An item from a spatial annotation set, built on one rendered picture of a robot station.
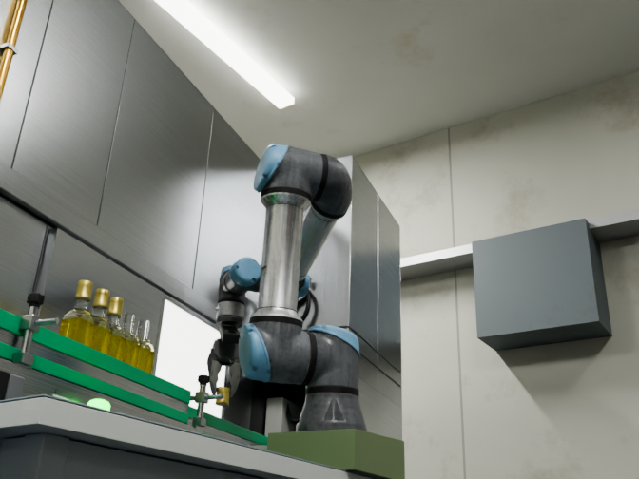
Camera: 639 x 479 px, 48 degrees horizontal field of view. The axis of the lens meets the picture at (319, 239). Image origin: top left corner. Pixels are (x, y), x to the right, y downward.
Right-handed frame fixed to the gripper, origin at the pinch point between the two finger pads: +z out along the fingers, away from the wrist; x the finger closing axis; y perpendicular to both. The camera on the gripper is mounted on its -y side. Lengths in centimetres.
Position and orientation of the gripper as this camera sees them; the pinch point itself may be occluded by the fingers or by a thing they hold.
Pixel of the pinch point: (222, 391)
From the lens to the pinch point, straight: 194.6
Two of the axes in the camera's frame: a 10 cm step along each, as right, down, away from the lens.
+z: -0.4, 9.1, -4.2
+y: -2.3, 4.0, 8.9
